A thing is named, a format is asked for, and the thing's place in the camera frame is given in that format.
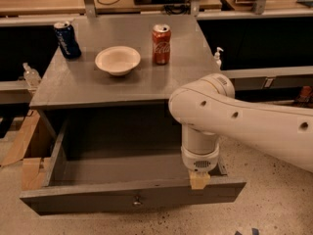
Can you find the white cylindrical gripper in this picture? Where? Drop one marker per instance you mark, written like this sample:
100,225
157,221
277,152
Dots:
200,161

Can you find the grey top drawer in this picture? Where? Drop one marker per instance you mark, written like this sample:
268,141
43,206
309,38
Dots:
96,169

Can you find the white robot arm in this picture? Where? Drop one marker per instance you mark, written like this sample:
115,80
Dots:
207,108

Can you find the grey drawer cabinet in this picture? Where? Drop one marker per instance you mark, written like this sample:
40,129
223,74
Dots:
78,91

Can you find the white pump dispenser bottle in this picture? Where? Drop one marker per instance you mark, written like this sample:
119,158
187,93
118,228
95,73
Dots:
217,56

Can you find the orange object under bench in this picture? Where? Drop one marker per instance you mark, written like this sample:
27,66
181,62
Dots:
305,97

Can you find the white bowl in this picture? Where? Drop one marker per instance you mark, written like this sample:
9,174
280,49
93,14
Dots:
118,60

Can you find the red cola can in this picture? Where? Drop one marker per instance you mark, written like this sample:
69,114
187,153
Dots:
161,36

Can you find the brown cardboard box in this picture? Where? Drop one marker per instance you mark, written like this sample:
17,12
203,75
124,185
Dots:
32,146

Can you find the blue soda can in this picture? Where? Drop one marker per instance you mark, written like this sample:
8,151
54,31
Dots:
67,41

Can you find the clear plastic bottle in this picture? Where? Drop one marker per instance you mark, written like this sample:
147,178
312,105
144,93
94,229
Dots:
31,76

